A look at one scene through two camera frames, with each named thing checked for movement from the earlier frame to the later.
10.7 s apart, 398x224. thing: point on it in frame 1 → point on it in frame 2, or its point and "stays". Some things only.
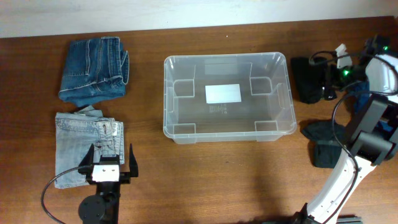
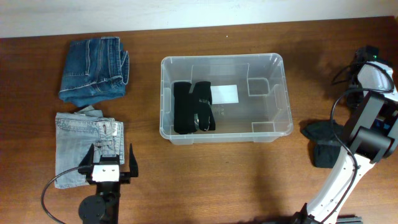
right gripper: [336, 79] → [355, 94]
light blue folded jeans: [76, 132] stays
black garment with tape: [314, 82] → [193, 101]
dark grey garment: [328, 139] stays
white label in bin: [223, 93] stays
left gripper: [125, 177] stays
